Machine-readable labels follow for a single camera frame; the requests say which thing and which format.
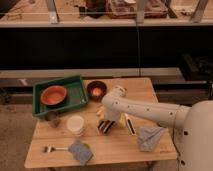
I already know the green plastic tray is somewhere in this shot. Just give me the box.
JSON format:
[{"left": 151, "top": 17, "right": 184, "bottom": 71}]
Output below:
[{"left": 32, "top": 75, "right": 89, "bottom": 119}]

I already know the blue sponge cloth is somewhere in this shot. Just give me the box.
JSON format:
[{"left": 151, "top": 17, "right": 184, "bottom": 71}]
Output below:
[{"left": 68, "top": 139, "right": 93, "bottom": 165}]

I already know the orange bowl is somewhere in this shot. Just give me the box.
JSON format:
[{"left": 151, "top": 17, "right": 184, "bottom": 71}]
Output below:
[{"left": 40, "top": 85, "right": 67, "bottom": 106}]

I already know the grey folded cloth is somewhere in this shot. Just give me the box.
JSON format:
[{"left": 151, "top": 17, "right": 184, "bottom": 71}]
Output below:
[{"left": 137, "top": 126, "right": 165, "bottom": 152}]

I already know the white paper cup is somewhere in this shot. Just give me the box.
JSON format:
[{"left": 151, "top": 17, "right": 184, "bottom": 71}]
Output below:
[{"left": 66, "top": 115, "right": 84, "bottom": 135}]

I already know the black box on floor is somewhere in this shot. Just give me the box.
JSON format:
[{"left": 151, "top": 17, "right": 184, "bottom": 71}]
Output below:
[{"left": 180, "top": 54, "right": 213, "bottom": 81}]

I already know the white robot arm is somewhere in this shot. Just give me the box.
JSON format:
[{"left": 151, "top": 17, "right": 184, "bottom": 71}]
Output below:
[{"left": 102, "top": 85, "right": 213, "bottom": 171}]

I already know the metal fork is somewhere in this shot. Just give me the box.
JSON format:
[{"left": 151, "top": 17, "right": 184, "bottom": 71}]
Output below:
[{"left": 43, "top": 146, "right": 68, "bottom": 153}]

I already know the small metal cup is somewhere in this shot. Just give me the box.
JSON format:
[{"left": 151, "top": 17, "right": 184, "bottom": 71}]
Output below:
[{"left": 45, "top": 111, "right": 60, "bottom": 128}]

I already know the dark brown bowl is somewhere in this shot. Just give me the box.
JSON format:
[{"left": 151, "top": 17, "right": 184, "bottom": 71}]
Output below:
[{"left": 87, "top": 81, "right": 107, "bottom": 101}]

